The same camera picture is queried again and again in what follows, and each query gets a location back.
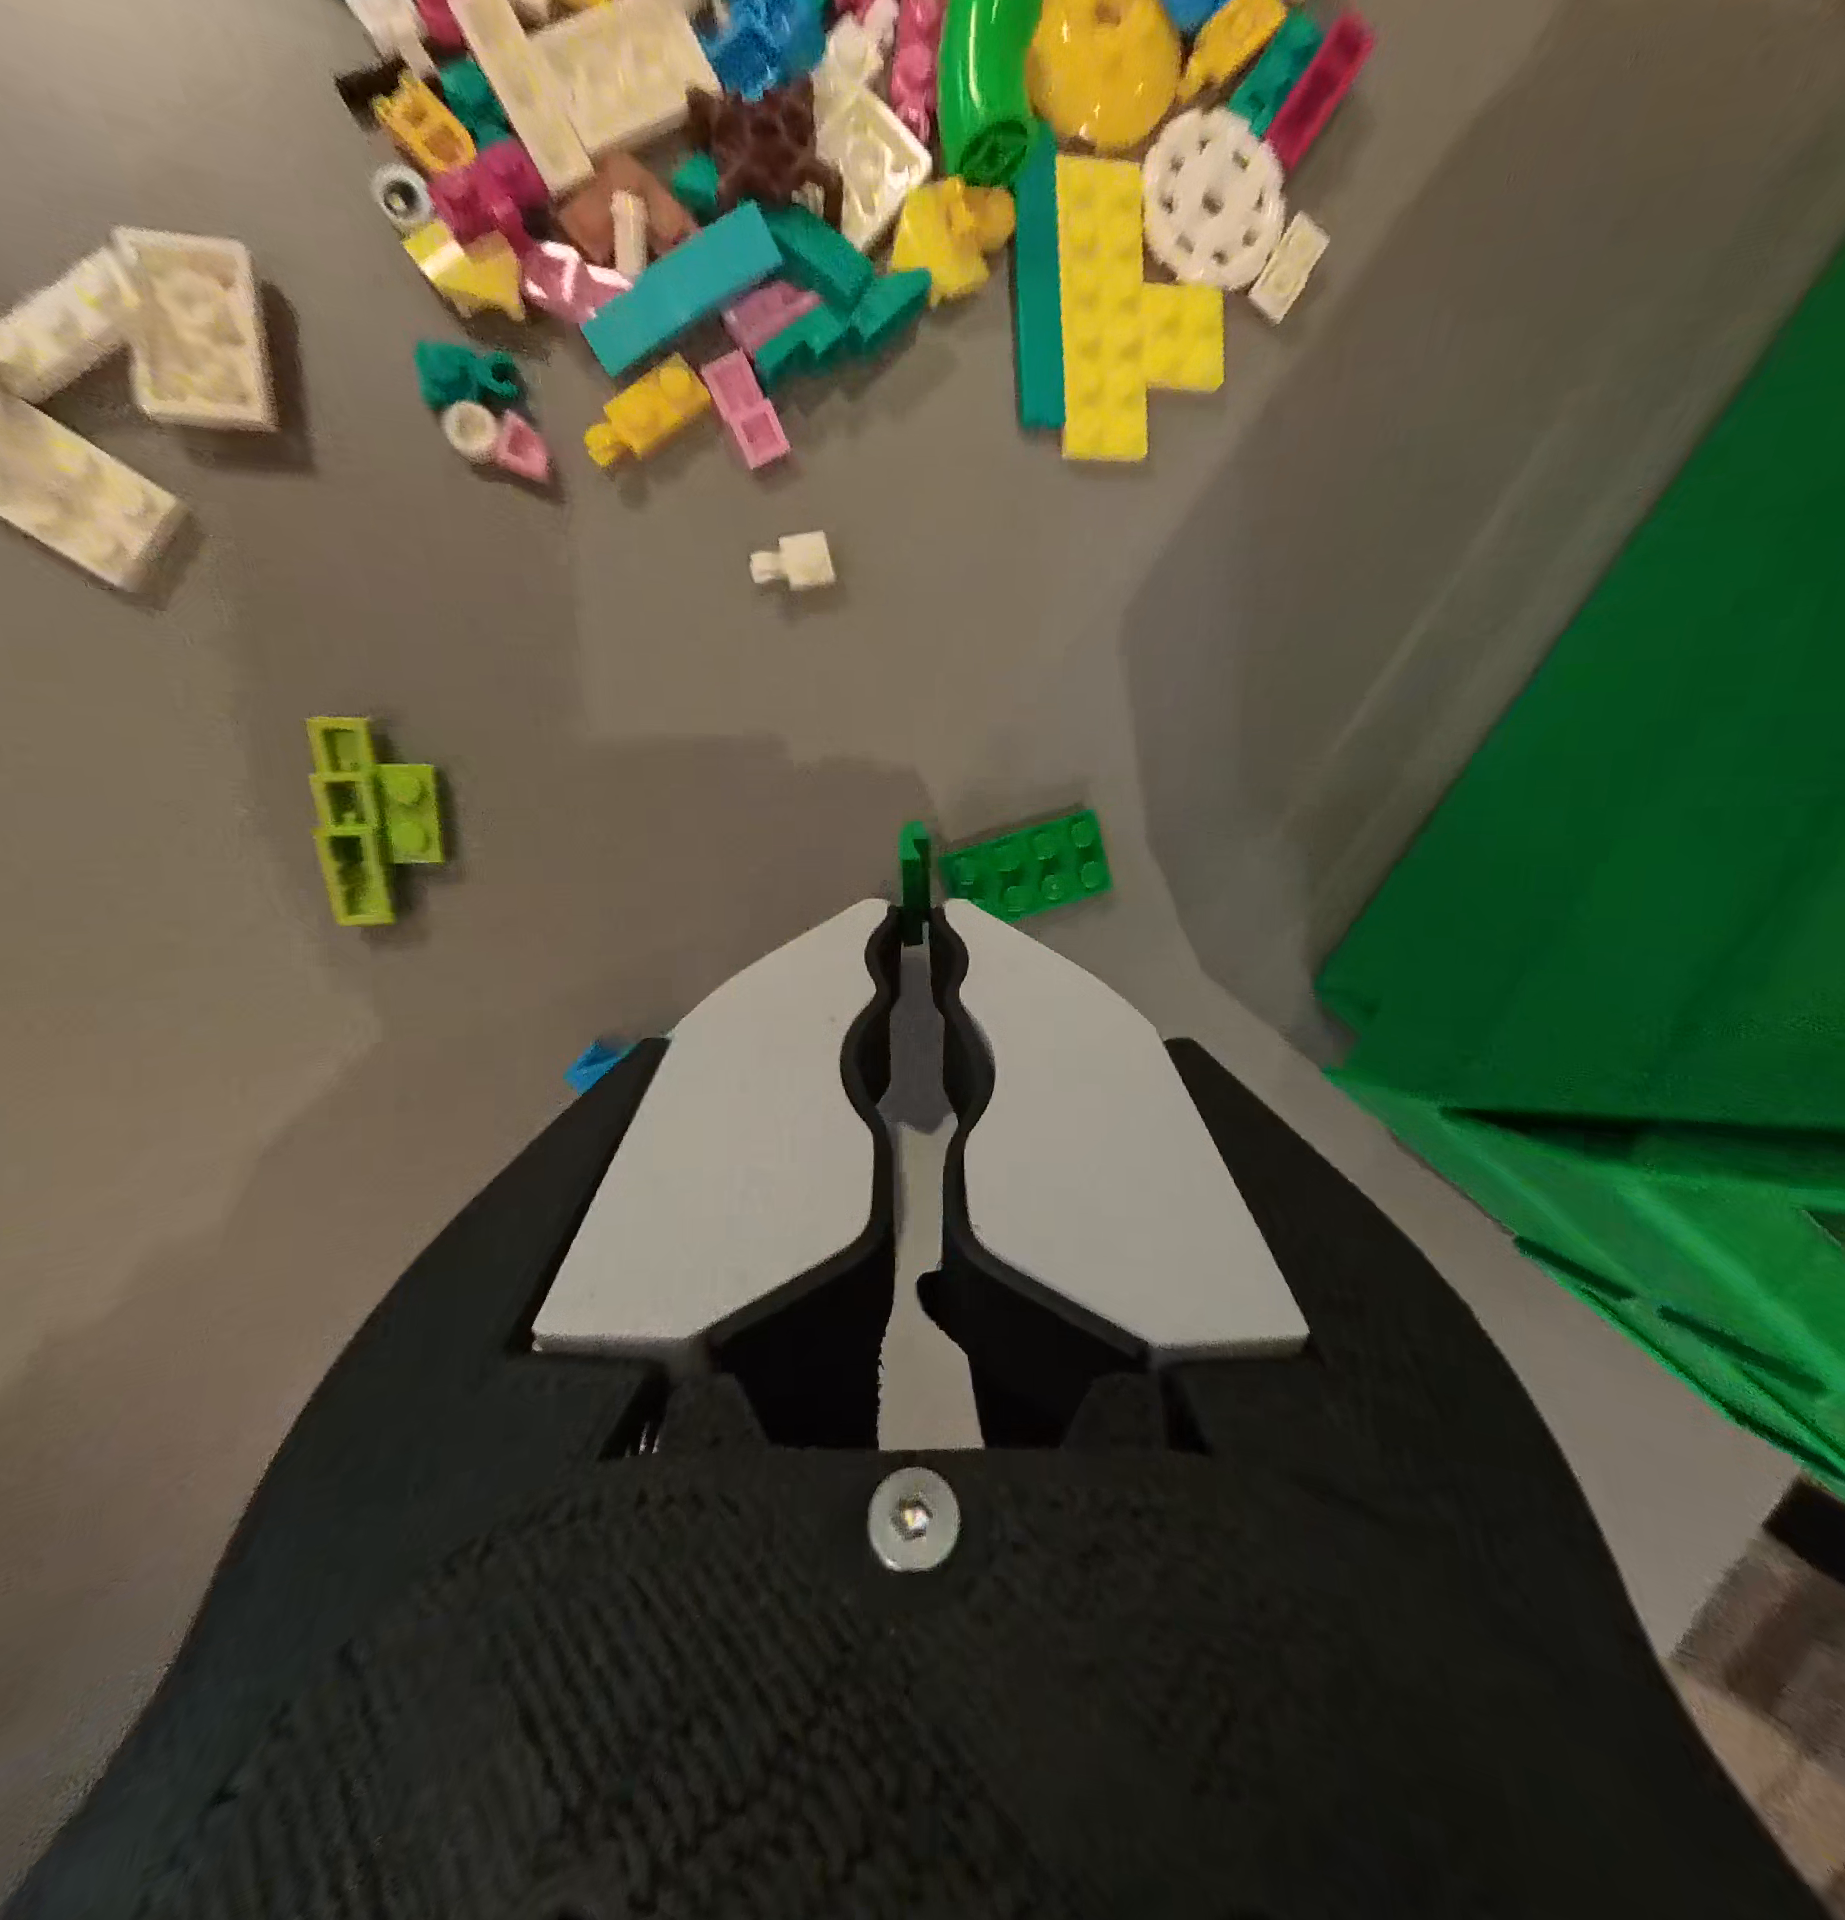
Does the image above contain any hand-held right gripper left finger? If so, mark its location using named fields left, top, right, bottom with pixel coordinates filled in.
left=530, top=896, right=896, bottom=1453

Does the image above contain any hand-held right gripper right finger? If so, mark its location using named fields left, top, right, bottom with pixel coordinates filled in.
left=917, top=896, right=1312, bottom=1453

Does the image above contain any green lego plate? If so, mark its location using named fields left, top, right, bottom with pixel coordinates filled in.
left=939, top=808, right=1119, bottom=922

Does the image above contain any lime green lego brick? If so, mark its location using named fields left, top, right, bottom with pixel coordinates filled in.
left=306, top=714, right=449, bottom=922

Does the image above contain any pile of mixed lego bricks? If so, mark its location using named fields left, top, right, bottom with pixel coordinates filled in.
left=337, top=0, right=1378, bottom=485

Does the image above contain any long white lego plate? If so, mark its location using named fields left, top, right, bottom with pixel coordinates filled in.
left=0, top=287, right=192, bottom=596

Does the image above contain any wide white lego plate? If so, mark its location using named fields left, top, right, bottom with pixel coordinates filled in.
left=111, top=225, right=279, bottom=435

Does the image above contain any narrow white lego plate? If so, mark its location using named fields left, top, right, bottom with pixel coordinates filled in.
left=0, top=247, right=145, bottom=405

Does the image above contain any green plastic storage box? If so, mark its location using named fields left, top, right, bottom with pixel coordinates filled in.
left=1309, top=192, right=1845, bottom=1536

